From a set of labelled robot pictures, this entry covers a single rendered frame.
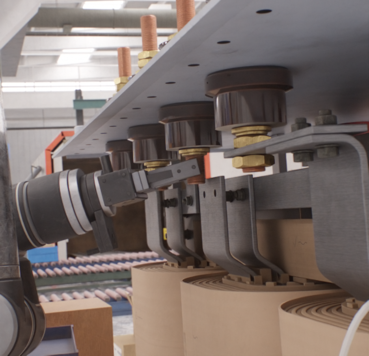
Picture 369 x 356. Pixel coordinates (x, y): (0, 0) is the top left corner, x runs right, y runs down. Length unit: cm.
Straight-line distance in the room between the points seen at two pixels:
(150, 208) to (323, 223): 86
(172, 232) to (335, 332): 95
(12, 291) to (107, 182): 22
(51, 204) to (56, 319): 118
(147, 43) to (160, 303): 50
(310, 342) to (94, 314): 161
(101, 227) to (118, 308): 830
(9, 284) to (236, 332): 32
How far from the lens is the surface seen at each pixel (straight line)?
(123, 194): 117
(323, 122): 76
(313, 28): 77
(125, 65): 177
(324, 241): 84
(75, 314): 237
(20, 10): 1199
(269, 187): 112
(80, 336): 238
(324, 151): 76
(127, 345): 430
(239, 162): 95
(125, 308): 952
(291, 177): 104
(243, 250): 122
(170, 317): 151
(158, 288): 153
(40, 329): 125
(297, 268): 116
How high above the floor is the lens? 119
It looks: 3 degrees up
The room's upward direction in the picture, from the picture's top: 4 degrees counter-clockwise
